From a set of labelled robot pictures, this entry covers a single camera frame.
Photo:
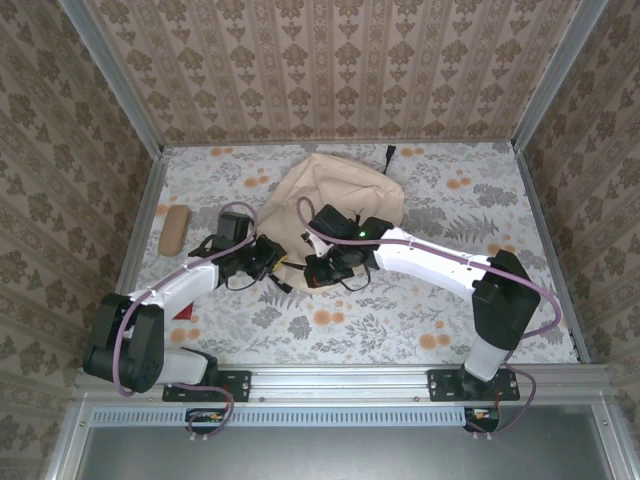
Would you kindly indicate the aluminium left side rail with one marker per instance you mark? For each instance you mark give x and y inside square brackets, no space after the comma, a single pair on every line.
[135,250]

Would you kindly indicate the aluminium rear rail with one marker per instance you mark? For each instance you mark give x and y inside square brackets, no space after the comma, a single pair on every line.
[340,142]

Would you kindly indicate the aluminium mounting rail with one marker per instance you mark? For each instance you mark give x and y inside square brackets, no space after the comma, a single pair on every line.
[340,382]

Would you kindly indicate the aluminium right corner post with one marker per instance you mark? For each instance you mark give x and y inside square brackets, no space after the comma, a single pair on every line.
[555,80]

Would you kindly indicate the beige canvas backpack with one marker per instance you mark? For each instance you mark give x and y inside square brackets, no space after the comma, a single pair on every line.
[340,185]

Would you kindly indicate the aluminium right side rail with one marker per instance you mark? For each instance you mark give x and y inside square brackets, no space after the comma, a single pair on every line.
[552,240]

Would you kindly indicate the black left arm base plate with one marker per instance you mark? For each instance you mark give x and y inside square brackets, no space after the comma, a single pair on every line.
[237,386]

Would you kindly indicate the red wallet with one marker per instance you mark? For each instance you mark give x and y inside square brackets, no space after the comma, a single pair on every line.
[186,315]

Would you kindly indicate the tan oblong case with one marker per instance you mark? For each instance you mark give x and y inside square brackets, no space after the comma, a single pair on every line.
[175,231]

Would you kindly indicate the aluminium left corner post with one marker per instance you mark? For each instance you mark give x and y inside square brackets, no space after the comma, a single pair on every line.
[112,80]

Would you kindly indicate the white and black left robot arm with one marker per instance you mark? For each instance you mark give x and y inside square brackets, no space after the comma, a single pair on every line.
[185,285]

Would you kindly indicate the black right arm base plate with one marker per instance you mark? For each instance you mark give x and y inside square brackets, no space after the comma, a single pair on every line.
[445,386]

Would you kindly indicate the aluminium corner post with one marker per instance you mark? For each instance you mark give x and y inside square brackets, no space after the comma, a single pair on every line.
[555,80]
[112,80]

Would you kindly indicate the floral tablecloth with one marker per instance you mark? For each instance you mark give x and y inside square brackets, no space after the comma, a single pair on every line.
[380,330]

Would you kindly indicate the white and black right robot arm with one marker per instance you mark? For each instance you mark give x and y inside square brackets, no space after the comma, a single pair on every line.
[430,255]

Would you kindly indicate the grey metal panel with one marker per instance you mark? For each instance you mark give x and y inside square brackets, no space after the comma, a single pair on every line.
[340,455]

